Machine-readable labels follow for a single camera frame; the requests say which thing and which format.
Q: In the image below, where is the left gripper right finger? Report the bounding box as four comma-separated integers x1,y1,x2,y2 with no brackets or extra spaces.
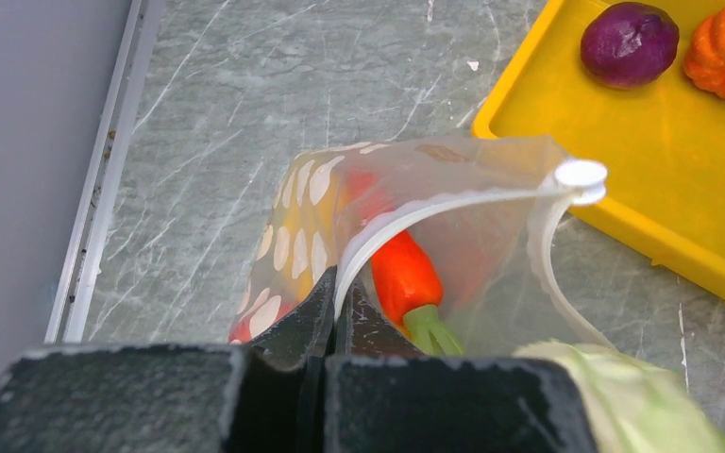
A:
336,277,423,357

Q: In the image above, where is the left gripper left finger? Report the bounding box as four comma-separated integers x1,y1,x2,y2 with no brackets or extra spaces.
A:
249,267,337,360

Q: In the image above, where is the red apple toy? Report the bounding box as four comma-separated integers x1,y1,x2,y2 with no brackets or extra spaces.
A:
228,295,296,344

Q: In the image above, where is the orange carrot toy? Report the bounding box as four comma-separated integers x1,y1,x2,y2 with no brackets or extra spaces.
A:
344,168,467,359

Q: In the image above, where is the clear zip top bag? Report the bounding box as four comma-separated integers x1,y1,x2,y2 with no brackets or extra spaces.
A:
229,136,609,355

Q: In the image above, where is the green cabbage toy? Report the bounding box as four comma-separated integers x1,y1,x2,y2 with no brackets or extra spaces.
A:
513,341,725,452

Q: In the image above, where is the orange mango toy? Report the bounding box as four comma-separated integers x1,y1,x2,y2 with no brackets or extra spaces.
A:
271,160,339,305

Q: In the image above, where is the yellow plastic tray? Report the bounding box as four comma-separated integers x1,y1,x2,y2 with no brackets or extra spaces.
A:
472,1,725,300

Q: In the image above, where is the purple onion toy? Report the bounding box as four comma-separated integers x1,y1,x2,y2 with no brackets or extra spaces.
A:
580,2,680,90

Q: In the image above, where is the aluminium frame rail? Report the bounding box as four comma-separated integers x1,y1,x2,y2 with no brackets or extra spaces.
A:
44,0,165,344

